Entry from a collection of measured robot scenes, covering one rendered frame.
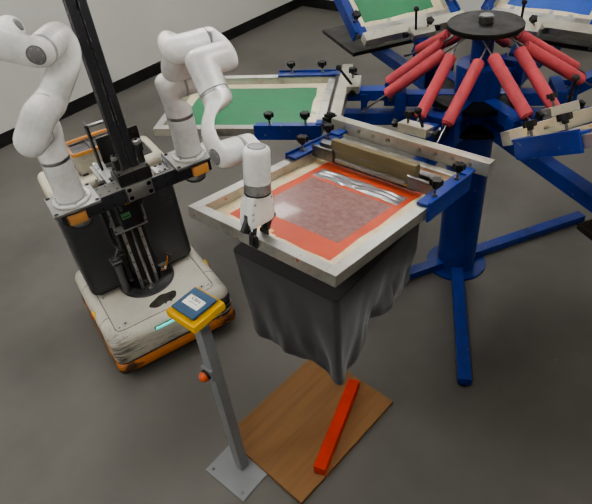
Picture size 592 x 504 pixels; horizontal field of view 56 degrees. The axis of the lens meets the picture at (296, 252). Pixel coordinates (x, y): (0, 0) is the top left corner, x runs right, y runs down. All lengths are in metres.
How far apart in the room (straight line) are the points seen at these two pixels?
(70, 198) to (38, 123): 0.32
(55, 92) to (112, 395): 1.57
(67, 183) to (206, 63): 0.65
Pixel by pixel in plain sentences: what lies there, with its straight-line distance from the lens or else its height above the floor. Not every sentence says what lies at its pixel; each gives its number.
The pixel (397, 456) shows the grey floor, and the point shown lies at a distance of 2.47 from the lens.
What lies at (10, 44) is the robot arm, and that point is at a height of 1.69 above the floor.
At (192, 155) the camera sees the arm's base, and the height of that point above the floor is 1.15.
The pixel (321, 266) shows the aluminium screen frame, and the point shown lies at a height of 1.15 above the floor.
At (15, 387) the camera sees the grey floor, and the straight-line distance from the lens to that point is 3.14.
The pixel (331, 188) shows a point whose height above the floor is 1.05.
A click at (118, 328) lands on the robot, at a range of 2.75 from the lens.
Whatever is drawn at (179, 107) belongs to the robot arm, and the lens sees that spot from 1.98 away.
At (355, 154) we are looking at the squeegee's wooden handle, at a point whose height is 1.10.
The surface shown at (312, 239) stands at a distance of 1.67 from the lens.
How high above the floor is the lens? 2.15
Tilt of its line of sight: 40 degrees down
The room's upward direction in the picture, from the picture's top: 7 degrees counter-clockwise
